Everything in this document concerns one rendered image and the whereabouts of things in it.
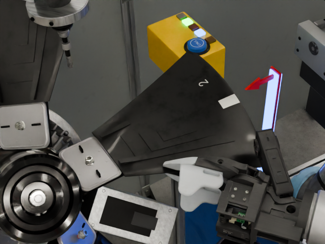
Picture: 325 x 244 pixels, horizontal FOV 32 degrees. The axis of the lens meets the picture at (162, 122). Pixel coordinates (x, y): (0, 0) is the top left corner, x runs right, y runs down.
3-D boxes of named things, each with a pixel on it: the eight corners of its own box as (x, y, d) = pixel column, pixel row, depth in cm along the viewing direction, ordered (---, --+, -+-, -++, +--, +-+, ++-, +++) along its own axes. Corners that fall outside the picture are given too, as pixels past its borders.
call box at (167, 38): (148, 62, 132) (145, 24, 125) (184, 46, 136) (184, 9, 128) (186, 101, 123) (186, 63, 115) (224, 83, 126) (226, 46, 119)
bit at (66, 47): (65, 66, 71) (57, 31, 67) (72, 62, 71) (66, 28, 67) (68, 70, 70) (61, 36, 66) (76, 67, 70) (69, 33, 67)
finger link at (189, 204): (152, 196, 81) (214, 212, 78) (167, 163, 84) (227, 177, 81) (155, 207, 84) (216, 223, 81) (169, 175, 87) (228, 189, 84)
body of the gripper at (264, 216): (210, 208, 74) (303, 235, 71) (229, 156, 79) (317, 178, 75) (211, 236, 80) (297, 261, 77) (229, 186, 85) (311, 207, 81)
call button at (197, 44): (183, 47, 120) (183, 40, 119) (199, 40, 121) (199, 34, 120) (194, 57, 118) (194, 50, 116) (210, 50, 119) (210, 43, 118)
